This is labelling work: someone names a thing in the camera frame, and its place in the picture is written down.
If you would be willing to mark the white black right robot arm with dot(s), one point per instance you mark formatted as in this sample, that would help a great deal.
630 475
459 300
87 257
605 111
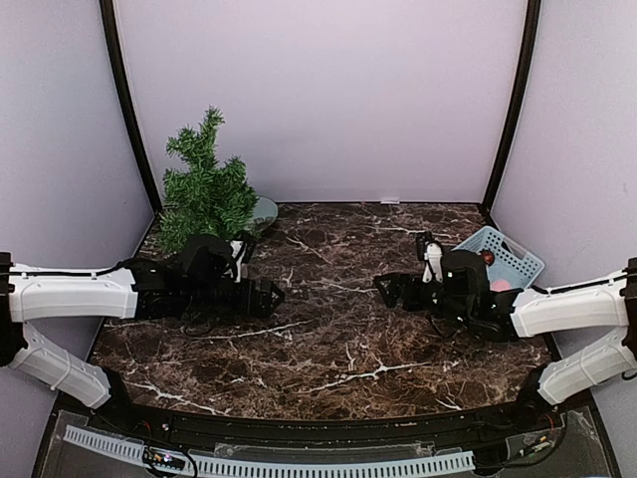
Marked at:
459 290

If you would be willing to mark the pink pompom ornament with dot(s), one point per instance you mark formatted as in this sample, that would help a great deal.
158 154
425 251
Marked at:
501 285

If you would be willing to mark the black corner post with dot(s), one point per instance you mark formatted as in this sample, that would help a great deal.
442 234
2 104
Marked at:
125 100
514 110

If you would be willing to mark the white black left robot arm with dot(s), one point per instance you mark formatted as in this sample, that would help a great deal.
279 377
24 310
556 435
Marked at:
133 289

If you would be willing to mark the small green christmas tree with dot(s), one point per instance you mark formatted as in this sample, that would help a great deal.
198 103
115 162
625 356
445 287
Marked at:
207 195

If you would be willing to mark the right black corner post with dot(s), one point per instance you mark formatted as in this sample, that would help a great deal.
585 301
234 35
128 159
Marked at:
514 110

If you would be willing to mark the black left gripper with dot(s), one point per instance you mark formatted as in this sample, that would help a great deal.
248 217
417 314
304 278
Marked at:
263 309

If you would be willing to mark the dark red bauble ornament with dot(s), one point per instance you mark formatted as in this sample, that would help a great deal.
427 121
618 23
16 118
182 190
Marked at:
488 256

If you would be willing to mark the light blue plastic basket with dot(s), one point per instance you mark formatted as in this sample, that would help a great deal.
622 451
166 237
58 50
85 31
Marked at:
514 263

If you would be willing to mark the left black corner post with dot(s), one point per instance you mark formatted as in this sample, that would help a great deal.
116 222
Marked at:
125 100

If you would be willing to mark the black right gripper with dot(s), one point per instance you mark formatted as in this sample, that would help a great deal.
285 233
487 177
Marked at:
399 280

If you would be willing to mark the black front rail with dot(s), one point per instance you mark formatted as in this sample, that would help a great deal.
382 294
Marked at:
482 425

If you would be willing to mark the light blue ceramic plate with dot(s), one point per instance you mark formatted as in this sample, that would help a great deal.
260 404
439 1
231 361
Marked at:
264 215

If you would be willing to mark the white slotted cable duct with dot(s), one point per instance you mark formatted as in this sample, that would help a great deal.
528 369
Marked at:
247 461

